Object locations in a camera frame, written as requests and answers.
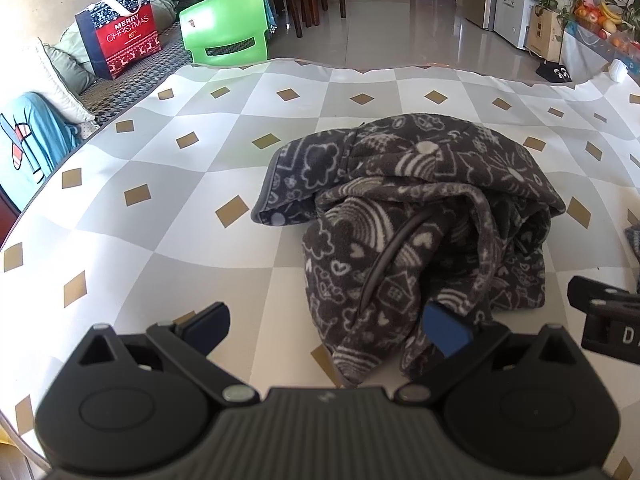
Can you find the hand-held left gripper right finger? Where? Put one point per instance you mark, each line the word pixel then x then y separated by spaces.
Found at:
pixel 447 331

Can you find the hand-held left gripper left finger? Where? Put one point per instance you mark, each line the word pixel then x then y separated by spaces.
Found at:
pixel 207 329

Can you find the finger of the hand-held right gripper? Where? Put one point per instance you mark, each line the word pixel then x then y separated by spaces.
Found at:
pixel 590 291

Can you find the grey doodle print fleece jacket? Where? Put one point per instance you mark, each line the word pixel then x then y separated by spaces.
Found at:
pixel 400 210

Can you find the grey knit sweater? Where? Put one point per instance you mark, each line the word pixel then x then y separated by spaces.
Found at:
pixel 634 250

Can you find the diamond pattern table cover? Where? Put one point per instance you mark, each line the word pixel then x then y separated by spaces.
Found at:
pixel 200 170

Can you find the pair of black slippers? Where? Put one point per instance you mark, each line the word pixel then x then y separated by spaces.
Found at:
pixel 555 72

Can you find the grey-green cushions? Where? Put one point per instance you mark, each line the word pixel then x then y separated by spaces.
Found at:
pixel 130 90

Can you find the teal cartoon print cloth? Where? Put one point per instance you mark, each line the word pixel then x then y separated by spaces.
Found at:
pixel 30 135

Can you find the pile of fruit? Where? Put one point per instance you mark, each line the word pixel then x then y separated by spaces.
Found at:
pixel 600 17

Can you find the green cushion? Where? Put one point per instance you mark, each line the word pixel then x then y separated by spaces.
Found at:
pixel 72 67

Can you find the white freezer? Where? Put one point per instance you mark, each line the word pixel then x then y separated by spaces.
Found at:
pixel 515 5

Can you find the white cushion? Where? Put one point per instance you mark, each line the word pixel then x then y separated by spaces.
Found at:
pixel 42 77

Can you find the green plastic chair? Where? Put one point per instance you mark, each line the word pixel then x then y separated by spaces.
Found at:
pixel 220 25

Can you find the red and navy gift bag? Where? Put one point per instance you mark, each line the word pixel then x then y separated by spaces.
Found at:
pixel 127 35

